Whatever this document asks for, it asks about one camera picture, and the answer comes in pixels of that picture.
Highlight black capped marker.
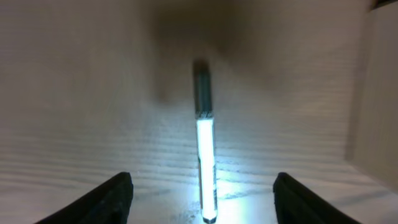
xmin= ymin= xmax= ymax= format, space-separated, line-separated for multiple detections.
xmin=193 ymin=59 xmax=218 ymax=223

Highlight brown cardboard box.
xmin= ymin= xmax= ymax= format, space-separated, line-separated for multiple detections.
xmin=345 ymin=1 xmax=397 ymax=192

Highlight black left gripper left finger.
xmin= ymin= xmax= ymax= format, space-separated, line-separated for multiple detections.
xmin=37 ymin=172 xmax=134 ymax=224

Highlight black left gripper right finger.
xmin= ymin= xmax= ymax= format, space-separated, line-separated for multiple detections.
xmin=273 ymin=172 xmax=359 ymax=224

